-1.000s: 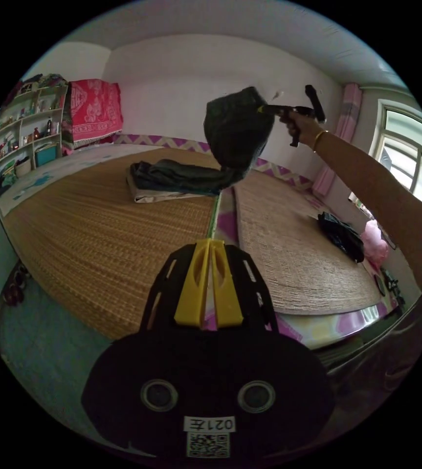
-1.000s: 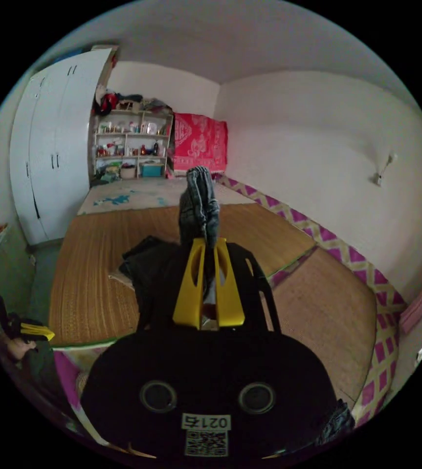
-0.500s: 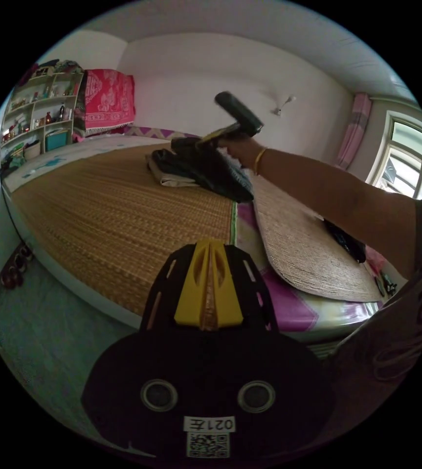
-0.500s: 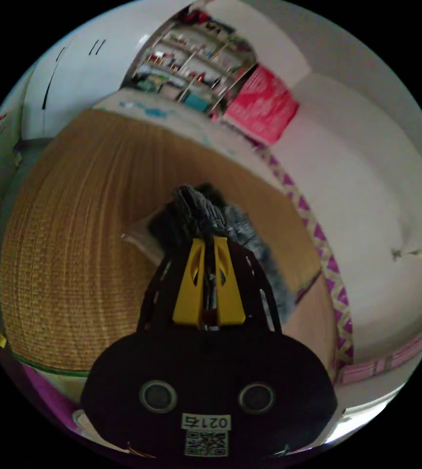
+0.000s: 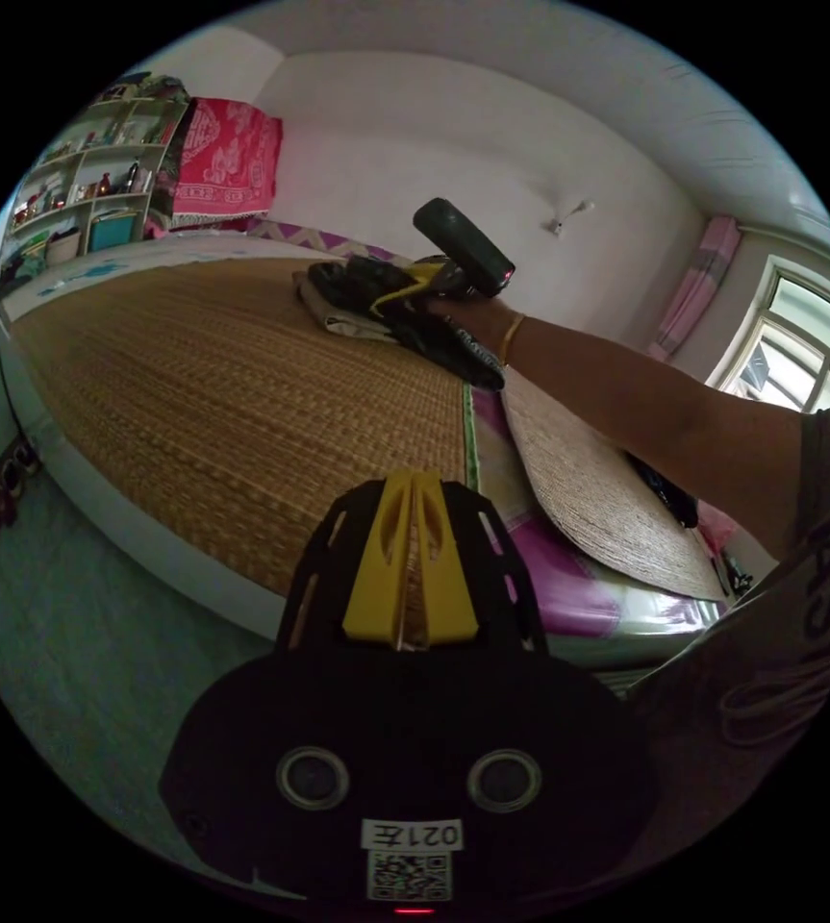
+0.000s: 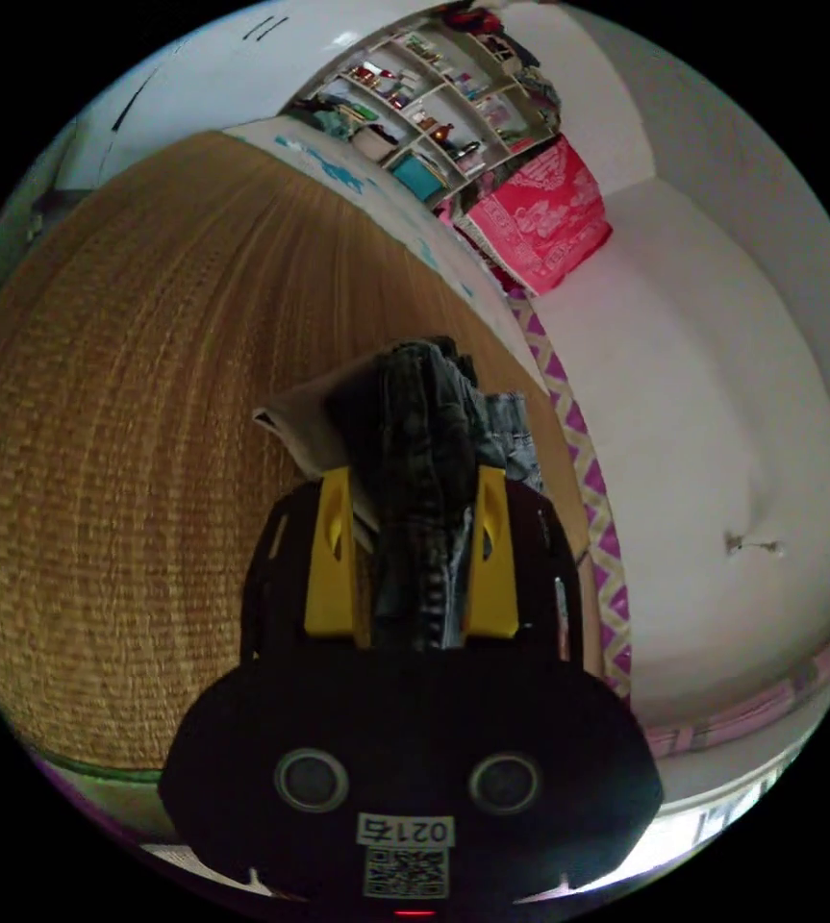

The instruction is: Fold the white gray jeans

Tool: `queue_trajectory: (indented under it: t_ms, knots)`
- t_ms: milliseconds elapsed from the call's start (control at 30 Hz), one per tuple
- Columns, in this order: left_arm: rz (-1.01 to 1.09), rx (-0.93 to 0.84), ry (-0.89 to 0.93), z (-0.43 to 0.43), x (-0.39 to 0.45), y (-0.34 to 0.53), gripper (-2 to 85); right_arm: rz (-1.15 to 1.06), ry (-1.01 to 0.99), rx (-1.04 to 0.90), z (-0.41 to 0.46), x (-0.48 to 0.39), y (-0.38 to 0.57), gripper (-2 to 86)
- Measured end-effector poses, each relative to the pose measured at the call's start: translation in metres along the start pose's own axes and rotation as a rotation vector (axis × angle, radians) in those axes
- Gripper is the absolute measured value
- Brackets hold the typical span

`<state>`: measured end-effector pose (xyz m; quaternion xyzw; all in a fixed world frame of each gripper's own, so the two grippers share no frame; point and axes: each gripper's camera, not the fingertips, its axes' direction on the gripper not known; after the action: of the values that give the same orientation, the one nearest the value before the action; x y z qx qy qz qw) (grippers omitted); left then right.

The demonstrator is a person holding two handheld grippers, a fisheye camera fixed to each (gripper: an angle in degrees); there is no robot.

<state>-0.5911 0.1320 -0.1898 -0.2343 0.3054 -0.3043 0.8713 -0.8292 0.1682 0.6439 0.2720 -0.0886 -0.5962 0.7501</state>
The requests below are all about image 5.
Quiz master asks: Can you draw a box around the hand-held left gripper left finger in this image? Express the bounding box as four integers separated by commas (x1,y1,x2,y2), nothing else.
340,469,413,641

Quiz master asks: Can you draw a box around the pile of clothes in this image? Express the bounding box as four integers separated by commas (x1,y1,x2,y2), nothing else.
293,255,510,394

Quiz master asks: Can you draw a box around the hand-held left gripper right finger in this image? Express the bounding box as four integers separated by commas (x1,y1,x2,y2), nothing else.
411,469,479,643

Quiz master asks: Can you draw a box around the pink curtain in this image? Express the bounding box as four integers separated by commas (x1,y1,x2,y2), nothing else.
646,214,742,363

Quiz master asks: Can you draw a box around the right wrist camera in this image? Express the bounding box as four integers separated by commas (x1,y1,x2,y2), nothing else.
412,197,516,298

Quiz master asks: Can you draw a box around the person's right forearm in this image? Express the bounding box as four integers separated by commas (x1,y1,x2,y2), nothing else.
498,308,821,572

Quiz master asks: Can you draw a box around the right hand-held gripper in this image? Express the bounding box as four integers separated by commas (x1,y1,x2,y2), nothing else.
369,253,482,315

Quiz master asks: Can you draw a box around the white shelf with items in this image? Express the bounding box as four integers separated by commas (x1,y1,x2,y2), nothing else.
0,70,193,297

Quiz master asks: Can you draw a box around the person's body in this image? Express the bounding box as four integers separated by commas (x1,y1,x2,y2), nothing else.
619,406,830,892

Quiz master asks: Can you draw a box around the bed with woven mat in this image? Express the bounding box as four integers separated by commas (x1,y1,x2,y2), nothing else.
0,215,737,644

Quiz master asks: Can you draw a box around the red patterned blanket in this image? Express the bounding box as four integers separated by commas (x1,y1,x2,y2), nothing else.
168,95,285,226

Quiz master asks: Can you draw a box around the person's right hand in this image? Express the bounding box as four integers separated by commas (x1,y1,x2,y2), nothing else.
433,293,518,358

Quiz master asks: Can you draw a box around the window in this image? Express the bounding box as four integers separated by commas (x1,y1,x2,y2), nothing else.
705,253,830,418

